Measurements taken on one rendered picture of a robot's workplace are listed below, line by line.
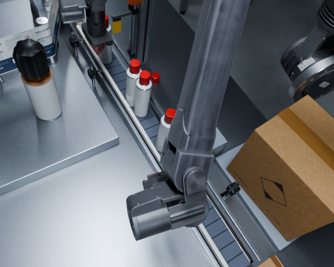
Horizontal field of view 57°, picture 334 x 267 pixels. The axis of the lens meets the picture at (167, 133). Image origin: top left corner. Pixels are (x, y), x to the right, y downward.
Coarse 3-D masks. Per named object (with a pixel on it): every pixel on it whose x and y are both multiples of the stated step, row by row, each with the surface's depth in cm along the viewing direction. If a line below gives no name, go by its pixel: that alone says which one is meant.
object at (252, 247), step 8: (120, 48) 114; (128, 64) 111; (152, 96) 105; (160, 112) 103; (208, 184) 92; (216, 192) 90; (224, 208) 89; (232, 216) 87; (240, 232) 86; (248, 240) 85; (256, 248) 84; (256, 256) 83
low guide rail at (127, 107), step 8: (80, 32) 122; (96, 56) 117; (104, 72) 114; (112, 80) 112; (120, 96) 109; (128, 112) 107; (136, 120) 105; (144, 136) 102; (152, 144) 101; (152, 152) 101; (200, 224) 90; (208, 240) 88; (216, 248) 87; (216, 256) 87; (224, 264) 85
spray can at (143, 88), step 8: (144, 72) 94; (144, 80) 94; (136, 88) 98; (144, 88) 96; (136, 96) 101; (144, 96) 99; (136, 104) 104; (144, 104) 103; (136, 112) 108; (144, 112) 107
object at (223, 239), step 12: (108, 72) 118; (120, 72) 119; (120, 84) 116; (132, 108) 111; (132, 120) 109; (144, 120) 109; (156, 120) 110; (156, 132) 108; (216, 216) 95; (216, 228) 93; (204, 240) 93; (216, 240) 92; (228, 240) 92; (228, 252) 90; (240, 252) 91; (228, 264) 88; (240, 264) 89
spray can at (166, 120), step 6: (168, 114) 87; (174, 114) 88; (162, 120) 91; (168, 120) 88; (162, 126) 91; (168, 126) 90; (162, 132) 93; (168, 132) 92; (156, 138) 101; (162, 138) 96; (156, 144) 102; (162, 144) 99
